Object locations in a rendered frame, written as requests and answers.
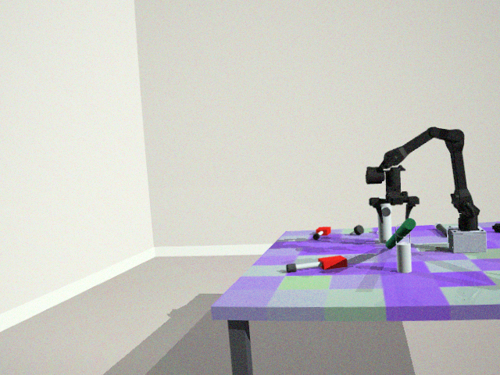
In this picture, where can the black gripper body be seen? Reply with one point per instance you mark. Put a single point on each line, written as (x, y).
(375, 202)

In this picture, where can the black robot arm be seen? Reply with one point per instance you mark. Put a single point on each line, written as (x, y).
(461, 199)

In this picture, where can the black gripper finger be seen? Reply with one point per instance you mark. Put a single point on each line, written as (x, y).
(379, 212)
(408, 209)

